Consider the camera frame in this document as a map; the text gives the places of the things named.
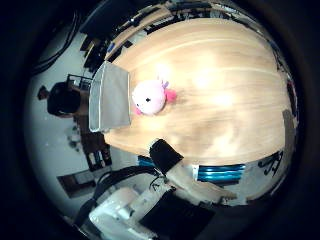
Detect grey fabric container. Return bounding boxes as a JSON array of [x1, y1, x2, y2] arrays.
[[88, 61, 132, 133]]

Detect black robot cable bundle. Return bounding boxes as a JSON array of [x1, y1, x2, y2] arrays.
[[73, 164, 159, 228]]

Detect pink plush toy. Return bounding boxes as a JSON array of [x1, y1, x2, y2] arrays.
[[131, 78, 178, 117]]

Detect black floor cables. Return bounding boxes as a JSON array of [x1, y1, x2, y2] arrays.
[[31, 11, 83, 76]]

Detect blue aluminium table frame rail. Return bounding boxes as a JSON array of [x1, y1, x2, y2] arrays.
[[137, 155, 247, 184]]

